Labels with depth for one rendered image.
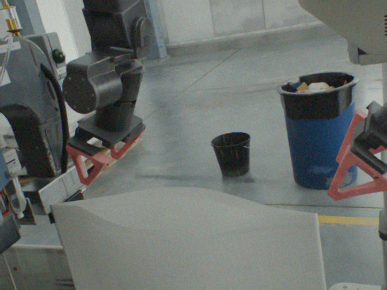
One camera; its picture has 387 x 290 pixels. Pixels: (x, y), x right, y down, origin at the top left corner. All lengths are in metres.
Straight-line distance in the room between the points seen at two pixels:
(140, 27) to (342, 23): 0.50
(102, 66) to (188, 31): 8.74
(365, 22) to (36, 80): 0.65
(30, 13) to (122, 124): 5.91
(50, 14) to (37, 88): 6.56
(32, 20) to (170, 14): 3.58
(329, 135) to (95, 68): 2.35
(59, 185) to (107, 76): 0.37
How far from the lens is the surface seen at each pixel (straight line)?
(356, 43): 1.09
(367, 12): 1.02
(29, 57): 0.93
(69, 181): 0.99
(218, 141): 3.46
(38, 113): 0.93
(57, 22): 7.55
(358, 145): 0.58
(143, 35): 0.66
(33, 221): 0.92
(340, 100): 2.83
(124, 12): 0.65
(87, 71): 0.62
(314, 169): 2.98
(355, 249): 2.49
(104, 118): 0.72
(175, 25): 9.47
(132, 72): 0.68
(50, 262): 1.46
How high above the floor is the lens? 1.38
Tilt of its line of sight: 20 degrees down
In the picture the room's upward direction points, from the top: 11 degrees counter-clockwise
